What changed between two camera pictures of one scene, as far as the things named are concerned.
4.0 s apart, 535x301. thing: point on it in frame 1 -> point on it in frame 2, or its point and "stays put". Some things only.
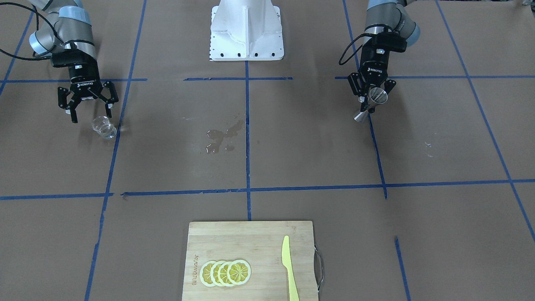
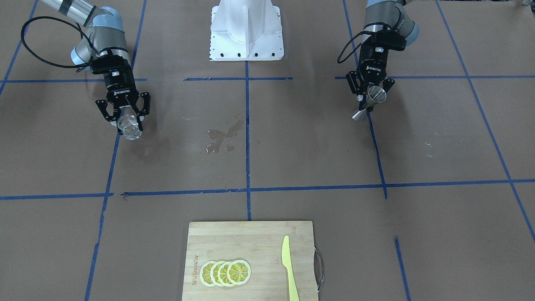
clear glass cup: x=102 y=125 -> x=128 y=126
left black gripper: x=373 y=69 stays put
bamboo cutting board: x=260 y=243 stays put
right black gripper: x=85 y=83 -> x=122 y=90
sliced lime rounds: x=222 y=274 stays put
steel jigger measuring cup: x=377 y=95 stays put
